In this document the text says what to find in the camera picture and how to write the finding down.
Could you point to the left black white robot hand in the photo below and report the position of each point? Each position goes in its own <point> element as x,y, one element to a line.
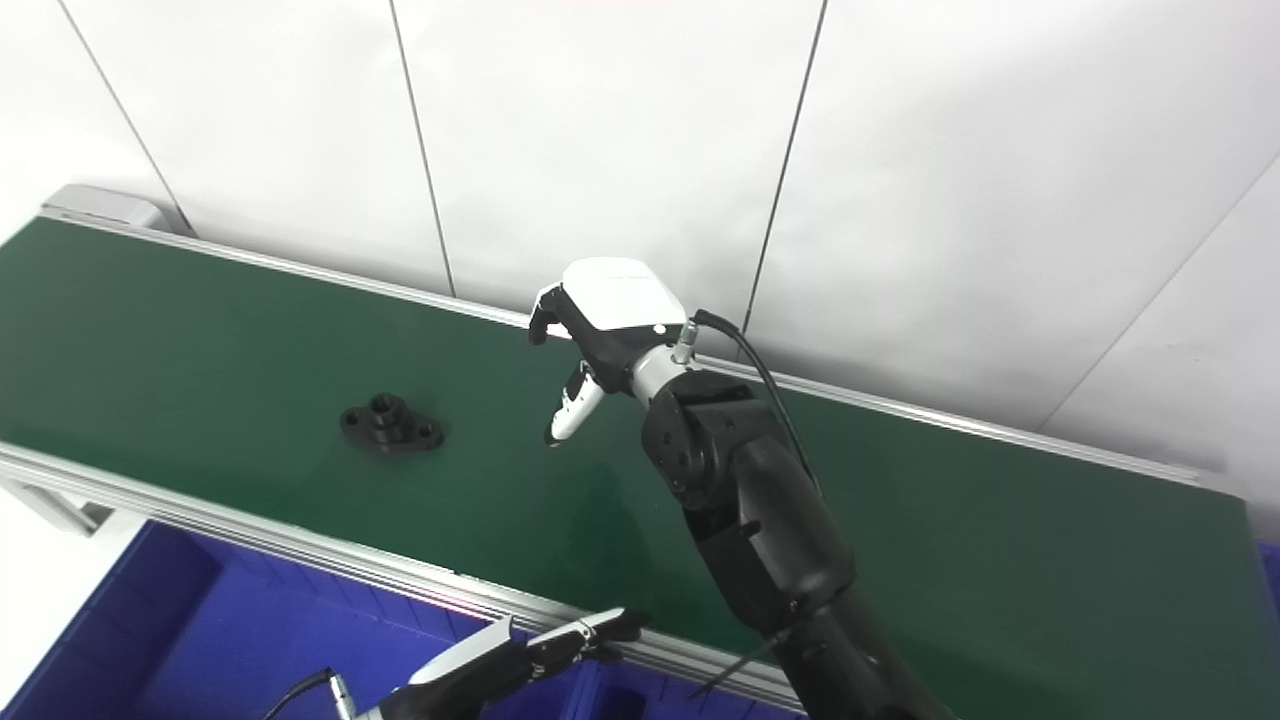
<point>470,675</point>

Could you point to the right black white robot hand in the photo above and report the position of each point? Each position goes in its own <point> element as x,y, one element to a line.
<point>620,300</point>

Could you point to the black flange part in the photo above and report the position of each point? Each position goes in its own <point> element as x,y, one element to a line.
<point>395,432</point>

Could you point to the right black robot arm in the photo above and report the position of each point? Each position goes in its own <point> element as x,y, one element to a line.
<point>770,520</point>

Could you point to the green conveyor belt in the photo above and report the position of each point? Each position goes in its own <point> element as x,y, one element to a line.
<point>200,518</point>
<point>300,330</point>

